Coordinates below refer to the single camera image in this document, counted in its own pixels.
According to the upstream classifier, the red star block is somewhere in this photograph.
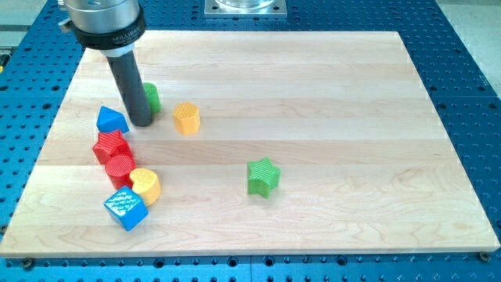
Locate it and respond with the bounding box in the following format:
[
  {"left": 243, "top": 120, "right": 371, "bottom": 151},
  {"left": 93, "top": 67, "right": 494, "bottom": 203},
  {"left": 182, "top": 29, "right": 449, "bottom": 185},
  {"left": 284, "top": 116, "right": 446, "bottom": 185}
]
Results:
[{"left": 92, "top": 129, "right": 132, "bottom": 165}]

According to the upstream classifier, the blue triangle block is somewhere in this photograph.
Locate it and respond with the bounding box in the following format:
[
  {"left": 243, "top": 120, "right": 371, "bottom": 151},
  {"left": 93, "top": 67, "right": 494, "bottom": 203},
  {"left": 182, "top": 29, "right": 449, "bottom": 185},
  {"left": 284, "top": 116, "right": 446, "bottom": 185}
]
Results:
[{"left": 96, "top": 106, "right": 129, "bottom": 133}]

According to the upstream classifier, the green star block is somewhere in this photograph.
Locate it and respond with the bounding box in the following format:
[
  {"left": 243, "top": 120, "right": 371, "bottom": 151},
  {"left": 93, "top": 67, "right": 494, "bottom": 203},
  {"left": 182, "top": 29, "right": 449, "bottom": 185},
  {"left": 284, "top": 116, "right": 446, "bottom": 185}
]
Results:
[{"left": 247, "top": 157, "right": 281, "bottom": 198}]

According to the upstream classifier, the blue cube block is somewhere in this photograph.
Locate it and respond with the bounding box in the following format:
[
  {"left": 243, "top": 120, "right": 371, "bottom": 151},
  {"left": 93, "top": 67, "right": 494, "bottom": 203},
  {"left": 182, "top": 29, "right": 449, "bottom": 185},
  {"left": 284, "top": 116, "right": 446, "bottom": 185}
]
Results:
[{"left": 103, "top": 186, "right": 149, "bottom": 231}]

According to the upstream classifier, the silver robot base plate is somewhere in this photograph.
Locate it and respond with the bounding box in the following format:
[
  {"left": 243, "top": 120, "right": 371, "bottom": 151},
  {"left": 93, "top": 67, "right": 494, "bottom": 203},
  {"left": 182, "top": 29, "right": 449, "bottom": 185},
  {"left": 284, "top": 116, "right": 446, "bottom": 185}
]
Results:
[{"left": 204, "top": 0, "right": 287, "bottom": 19}]

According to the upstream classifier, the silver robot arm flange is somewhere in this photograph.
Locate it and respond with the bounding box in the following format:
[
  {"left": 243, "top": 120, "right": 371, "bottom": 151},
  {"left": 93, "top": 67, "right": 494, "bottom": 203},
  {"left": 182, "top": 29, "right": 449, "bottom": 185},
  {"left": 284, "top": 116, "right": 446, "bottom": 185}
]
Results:
[{"left": 57, "top": 0, "right": 146, "bottom": 58}]

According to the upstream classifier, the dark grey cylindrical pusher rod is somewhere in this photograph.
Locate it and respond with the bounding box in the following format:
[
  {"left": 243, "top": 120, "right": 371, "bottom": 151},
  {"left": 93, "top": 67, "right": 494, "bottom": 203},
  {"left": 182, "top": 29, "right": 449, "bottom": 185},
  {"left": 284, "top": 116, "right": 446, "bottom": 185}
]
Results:
[{"left": 107, "top": 51, "right": 152, "bottom": 127}]

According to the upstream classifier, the green cylinder block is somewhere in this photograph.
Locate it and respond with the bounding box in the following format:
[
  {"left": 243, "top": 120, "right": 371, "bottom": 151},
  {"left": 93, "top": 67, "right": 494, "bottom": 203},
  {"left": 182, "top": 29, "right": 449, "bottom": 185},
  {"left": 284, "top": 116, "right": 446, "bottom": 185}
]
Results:
[{"left": 143, "top": 82, "right": 161, "bottom": 114}]

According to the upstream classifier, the red cylinder block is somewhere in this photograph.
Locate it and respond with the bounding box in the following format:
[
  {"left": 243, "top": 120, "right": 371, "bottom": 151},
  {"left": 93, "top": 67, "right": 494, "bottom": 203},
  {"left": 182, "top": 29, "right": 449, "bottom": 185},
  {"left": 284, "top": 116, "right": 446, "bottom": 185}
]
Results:
[{"left": 105, "top": 154, "right": 136, "bottom": 190}]

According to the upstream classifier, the blue perforated metal table plate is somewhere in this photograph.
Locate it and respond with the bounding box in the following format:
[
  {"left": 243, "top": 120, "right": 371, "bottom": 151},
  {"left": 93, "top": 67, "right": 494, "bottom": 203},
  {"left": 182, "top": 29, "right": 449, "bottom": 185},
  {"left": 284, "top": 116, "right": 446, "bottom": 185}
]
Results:
[{"left": 1, "top": 1, "right": 500, "bottom": 281}]

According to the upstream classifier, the light wooden board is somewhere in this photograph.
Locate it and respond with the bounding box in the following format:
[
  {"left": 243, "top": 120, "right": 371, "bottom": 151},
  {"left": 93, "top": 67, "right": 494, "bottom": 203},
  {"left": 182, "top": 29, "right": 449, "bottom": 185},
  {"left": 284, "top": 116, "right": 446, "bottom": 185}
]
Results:
[{"left": 1, "top": 31, "right": 499, "bottom": 258}]

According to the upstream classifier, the yellow heart block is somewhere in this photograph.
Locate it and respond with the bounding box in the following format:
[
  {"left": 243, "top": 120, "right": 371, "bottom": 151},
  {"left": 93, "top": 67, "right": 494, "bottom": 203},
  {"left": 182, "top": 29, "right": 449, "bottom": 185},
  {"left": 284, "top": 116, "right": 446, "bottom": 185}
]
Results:
[{"left": 129, "top": 168, "right": 162, "bottom": 206}]

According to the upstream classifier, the yellow hexagon block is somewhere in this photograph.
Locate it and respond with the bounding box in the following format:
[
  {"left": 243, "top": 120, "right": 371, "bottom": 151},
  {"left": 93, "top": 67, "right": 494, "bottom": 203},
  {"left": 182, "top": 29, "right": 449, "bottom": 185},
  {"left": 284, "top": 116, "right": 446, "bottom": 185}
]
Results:
[{"left": 172, "top": 102, "right": 200, "bottom": 135}]

